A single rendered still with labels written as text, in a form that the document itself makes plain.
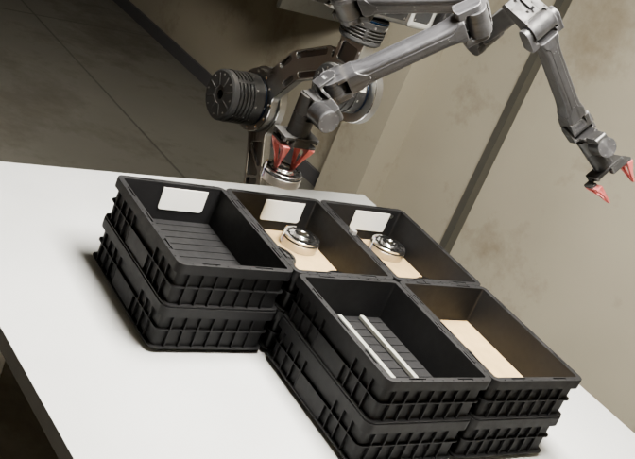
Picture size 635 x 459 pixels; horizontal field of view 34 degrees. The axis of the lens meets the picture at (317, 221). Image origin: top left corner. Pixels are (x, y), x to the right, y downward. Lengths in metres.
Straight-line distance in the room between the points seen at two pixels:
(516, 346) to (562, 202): 1.93
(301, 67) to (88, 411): 1.66
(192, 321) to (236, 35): 4.25
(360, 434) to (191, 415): 0.35
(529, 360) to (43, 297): 1.16
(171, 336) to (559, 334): 2.49
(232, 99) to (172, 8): 3.69
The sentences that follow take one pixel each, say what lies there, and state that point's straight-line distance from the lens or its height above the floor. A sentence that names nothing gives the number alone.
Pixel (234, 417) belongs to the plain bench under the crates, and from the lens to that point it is 2.20.
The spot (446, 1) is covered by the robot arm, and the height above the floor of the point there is 1.55.
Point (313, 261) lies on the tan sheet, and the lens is 2.68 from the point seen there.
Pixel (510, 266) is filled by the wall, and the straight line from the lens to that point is 4.66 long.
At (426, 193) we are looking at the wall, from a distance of 5.02.
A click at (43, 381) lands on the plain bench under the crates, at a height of 0.70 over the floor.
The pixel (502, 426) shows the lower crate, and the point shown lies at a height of 0.80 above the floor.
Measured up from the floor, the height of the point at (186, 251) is 0.83.
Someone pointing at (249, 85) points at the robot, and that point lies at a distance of 3.48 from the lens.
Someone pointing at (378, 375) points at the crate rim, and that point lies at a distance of 2.10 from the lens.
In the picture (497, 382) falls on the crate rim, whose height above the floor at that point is 0.92.
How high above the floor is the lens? 1.90
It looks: 21 degrees down
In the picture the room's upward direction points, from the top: 23 degrees clockwise
